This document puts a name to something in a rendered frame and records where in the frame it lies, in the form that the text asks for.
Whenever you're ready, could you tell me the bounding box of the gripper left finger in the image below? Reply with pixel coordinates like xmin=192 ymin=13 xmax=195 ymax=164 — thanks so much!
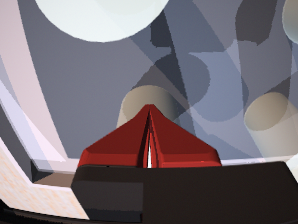
xmin=77 ymin=104 xmax=150 ymax=168

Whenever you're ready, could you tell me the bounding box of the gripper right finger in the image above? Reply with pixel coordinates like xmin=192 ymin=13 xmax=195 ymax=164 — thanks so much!
xmin=150 ymin=104 xmax=222 ymax=168

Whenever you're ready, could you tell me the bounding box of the white cylinder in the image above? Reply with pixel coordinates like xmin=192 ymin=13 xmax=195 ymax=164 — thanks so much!
xmin=35 ymin=0 xmax=169 ymax=42
xmin=282 ymin=0 xmax=298 ymax=44
xmin=116 ymin=85 xmax=181 ymax=129
xmin=244 ymin=92 xmax=298 ymax=182

